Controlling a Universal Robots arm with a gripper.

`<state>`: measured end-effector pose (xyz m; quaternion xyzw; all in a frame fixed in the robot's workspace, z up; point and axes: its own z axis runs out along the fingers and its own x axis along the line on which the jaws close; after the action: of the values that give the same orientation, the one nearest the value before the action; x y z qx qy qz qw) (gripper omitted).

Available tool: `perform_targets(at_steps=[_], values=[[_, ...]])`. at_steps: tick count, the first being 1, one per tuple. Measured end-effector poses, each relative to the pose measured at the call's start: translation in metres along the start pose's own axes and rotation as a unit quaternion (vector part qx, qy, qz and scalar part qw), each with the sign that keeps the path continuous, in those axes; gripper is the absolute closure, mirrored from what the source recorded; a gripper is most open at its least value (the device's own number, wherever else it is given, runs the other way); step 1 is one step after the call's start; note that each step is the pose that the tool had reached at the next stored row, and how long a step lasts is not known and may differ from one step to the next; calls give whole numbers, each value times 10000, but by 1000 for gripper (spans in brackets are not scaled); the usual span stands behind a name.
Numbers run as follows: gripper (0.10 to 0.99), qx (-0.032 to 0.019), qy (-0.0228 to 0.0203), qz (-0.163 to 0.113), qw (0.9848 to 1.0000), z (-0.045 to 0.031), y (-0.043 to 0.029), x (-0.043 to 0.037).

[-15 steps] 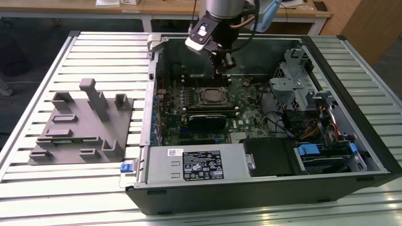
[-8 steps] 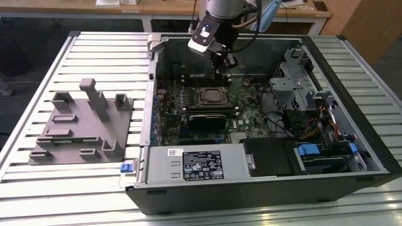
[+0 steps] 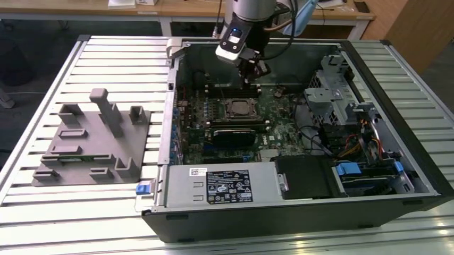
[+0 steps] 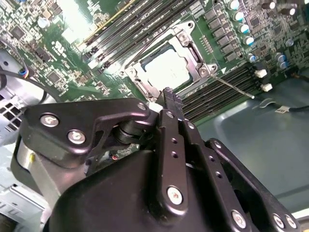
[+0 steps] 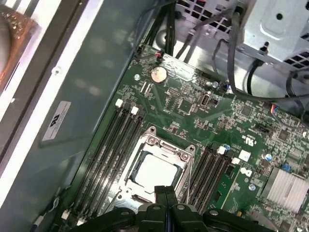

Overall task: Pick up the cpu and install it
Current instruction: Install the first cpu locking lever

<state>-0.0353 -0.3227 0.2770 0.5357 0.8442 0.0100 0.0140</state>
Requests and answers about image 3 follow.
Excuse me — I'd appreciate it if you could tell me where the metal socket cover frame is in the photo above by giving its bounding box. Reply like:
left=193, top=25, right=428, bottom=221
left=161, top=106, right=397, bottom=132
left=226, top=98, right=261, bottom=118

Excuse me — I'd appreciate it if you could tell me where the silver CPU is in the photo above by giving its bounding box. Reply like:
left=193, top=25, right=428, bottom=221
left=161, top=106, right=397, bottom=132
left=231, top=101, right=255, bottom=115

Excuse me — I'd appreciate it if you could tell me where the CPU socket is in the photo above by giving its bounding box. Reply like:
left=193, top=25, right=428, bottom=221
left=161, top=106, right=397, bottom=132
left=223, top=97, right=263, bottom=119

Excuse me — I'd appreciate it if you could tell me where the metal drive cage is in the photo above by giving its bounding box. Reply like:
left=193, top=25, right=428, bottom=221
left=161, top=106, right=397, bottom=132
left=304, top=54, right=360, bottom=125

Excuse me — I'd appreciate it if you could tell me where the grey case hinge block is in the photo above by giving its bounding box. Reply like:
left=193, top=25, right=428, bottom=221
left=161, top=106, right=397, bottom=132
left=166, top=38, right=186, bottom=58

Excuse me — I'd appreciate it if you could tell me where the green motherboard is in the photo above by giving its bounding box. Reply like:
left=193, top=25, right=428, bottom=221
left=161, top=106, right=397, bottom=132
left=174, top=84, right=310, bottom=164

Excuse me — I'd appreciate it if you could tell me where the black graphics card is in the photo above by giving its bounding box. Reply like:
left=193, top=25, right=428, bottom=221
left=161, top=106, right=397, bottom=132
left=209, top=128, right=257, bottom=147

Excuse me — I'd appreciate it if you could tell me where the silver chipset heatsink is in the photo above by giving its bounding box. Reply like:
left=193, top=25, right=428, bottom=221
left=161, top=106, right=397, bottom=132
left=261, top=149, right=281, bottom=163

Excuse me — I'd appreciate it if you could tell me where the wooden cabinet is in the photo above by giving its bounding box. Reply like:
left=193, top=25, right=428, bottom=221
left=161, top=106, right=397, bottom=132
left=364, top=0, right=454, bottom=75

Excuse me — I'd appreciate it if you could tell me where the silver metal support bar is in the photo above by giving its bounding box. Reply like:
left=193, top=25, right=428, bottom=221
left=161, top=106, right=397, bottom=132
left=349, top=103, right=401, bottom=162

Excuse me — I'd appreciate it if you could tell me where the black plastic shroud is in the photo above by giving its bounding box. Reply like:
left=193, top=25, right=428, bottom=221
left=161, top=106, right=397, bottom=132
left=273, top=155, right=349, bottom=200

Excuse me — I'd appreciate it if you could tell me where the wooden desk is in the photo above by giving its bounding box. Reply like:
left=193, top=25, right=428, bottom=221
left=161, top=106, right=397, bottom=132
left=0, top=0, right=378, bottom=40

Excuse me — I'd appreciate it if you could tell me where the grey power supply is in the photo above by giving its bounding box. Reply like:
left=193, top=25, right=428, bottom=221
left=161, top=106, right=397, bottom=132
left=162, top=161, right=285, bottom=208

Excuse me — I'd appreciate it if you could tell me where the grey parts rack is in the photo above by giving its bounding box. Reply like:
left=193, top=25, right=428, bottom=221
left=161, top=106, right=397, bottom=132
left=31, top=88, right=153, bottom=187

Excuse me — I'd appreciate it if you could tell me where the black hard disk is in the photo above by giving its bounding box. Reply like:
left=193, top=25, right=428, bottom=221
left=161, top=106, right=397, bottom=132
left=342, top=176, right=392, bottom=197

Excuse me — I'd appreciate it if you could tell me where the blue case latch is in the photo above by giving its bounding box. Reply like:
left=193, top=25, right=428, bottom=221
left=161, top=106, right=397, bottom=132
left=135, top=183, right=153, bottom=197

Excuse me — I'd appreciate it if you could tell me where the black PC case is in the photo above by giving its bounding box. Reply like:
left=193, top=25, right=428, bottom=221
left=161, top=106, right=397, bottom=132
left=141, top=37, right=454, bottom=244

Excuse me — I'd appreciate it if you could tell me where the grey stand foot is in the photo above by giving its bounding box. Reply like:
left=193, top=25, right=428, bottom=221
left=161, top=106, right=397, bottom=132
left=0, top=79, right=18, bottom=109

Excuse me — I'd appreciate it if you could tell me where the brown flexible hose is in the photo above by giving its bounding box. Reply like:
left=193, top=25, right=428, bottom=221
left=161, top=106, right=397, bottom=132
left=265, top=21, right=296, bottom=33

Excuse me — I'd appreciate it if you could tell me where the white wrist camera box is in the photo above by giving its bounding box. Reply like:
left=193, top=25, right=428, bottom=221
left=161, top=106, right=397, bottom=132
left=215, top=25, right=257, bottom=64

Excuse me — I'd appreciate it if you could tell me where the yellow wire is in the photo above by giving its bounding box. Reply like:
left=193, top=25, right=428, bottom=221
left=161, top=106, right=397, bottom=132
left=337, top=144, right=362, bottom=159

